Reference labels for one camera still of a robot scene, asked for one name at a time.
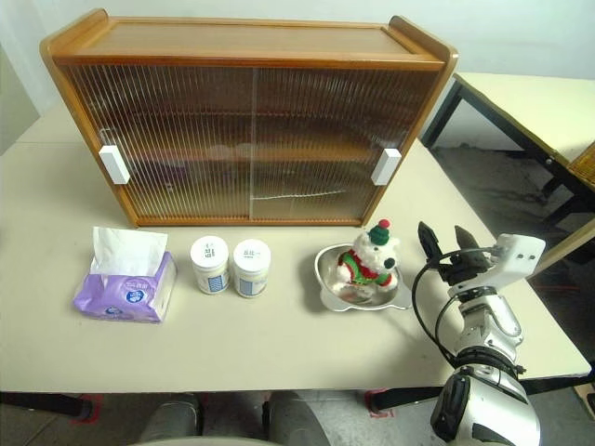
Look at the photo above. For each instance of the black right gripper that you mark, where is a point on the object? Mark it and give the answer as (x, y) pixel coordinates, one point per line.
(465, 267)

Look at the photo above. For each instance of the ribbed glass sliding door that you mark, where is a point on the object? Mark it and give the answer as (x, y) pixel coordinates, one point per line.
(325, 139)
(176, 139)

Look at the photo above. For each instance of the white jar with blue label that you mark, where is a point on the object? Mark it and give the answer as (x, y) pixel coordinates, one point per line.
(209, 274)
(251, 279)

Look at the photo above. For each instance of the purple tissue pack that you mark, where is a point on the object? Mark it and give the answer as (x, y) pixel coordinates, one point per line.
(135, 292)

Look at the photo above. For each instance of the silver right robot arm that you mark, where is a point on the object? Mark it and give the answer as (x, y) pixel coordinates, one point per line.
(493, 404)

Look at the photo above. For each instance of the wooden cabinet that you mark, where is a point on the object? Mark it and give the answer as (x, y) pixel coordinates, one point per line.
(232, 42)

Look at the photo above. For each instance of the white plush bear toy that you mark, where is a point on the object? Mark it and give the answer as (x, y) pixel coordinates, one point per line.
(372, 251)

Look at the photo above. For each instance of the bear-shaped steel bowl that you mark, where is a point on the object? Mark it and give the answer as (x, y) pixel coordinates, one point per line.
(367, 302)

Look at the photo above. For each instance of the wicker basket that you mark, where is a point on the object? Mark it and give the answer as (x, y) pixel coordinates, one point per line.
(585, 167)

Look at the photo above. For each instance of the grey rounded shape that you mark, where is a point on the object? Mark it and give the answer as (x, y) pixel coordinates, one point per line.
(297, 420)

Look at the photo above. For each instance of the beige adjoining table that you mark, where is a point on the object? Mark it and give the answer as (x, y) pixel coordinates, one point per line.
(51, 125)

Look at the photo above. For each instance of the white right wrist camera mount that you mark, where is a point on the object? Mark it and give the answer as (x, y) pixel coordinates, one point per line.
(518, 255)

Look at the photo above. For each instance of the black table frame bar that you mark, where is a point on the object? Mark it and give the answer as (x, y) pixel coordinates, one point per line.
(42, 405)
(409, 395)

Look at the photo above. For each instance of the beige table with black frame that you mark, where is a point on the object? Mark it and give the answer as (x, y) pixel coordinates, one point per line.
(534, 102)

